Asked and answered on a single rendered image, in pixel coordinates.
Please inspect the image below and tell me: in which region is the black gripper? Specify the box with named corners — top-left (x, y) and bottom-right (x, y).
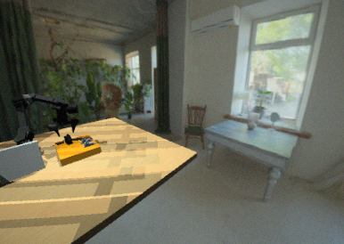
top-left (47, 114), bottom-right (78, 137)

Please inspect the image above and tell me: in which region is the orange flat panel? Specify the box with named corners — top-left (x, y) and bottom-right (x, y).
top-left (54, 134), bottom-right (102, 166)

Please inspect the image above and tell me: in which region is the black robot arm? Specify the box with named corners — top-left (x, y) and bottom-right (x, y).
top-left (12, 94), bottom-right (78, 146)

